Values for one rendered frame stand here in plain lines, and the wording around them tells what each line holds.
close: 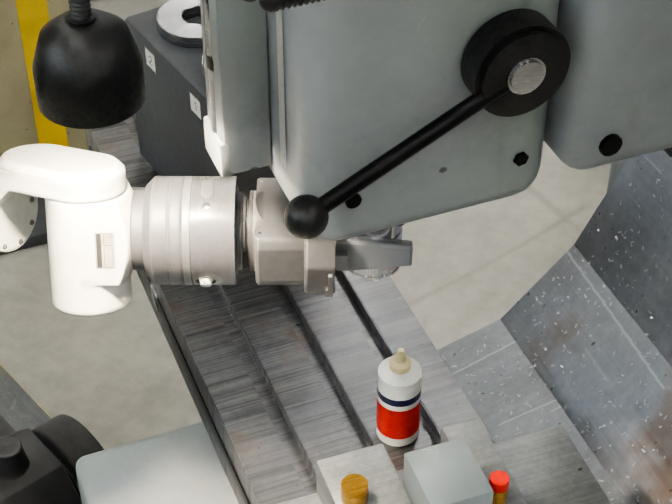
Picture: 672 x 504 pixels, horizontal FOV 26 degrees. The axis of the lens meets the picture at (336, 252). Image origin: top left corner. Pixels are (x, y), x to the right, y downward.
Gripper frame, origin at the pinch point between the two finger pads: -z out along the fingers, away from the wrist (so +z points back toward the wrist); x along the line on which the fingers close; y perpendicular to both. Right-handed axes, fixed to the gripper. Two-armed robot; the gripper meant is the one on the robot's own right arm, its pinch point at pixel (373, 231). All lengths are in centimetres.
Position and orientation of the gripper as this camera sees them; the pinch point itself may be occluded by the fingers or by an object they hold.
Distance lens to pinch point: 117.9
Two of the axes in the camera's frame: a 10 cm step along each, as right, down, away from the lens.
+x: -0.1, -6.6, 7.5
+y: -0.1, 7.5, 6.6
